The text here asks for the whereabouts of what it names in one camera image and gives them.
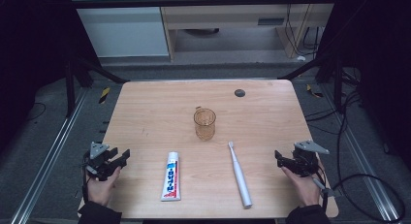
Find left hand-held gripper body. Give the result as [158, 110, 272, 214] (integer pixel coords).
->
[83, 141, 122, 182]

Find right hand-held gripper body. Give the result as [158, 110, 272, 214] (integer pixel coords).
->
[283, 139, 331, 178]

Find white electric toothbrush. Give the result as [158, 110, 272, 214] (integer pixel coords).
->
[227, 141, 254, 209]

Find white toothpaste tube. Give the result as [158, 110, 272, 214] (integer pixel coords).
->
[160, 151, 182, 203]

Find amber transparent cup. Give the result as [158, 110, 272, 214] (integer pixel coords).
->
[193, 106, 217, 142]

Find person's right hand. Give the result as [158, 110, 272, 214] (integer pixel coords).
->
[280, 166, 325, 208]

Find person's left hand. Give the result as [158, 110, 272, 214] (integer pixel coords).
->
[86, 167, 122, 208]

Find yellow black striped tape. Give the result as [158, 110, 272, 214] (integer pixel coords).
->
[98, 85, 111, 105]
[305, 83, 325, 99]

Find black metal stand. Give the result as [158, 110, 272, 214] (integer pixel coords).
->
[63, 53, 131, 119]
[276, 51, 345, 112]

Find white cabinet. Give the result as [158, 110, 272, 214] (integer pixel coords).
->
[68, 0, 171, 59]

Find dark curtain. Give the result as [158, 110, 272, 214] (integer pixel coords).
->
[0, 0, 100, 155]
[314, 0, 411, 172]

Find light wooden desk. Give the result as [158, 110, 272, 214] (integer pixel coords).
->
[156, 0, 339, 61]

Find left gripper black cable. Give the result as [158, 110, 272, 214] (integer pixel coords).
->
[80, 150, 92, 206]

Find right gripper cable with plug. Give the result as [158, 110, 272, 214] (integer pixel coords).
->
[309, 165, 330, 214]

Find black floor cable loop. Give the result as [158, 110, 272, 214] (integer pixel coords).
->
[332, 89, 407, 224]

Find grey table edge bracket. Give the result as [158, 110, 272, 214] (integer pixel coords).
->
[323, 187, 342, 200]

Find aluminium floor rail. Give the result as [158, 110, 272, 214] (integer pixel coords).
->
[9, 87, 90, 224]
[319, 83, 402, 224]

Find thin black floor cable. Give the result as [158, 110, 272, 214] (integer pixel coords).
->
[26, 101, 47, 122]

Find hanging black cables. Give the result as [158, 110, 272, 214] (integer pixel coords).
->
[283, 3, 322, 58]

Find black horizontal frame bar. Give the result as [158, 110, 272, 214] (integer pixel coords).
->
[68, 0, 339, 10]

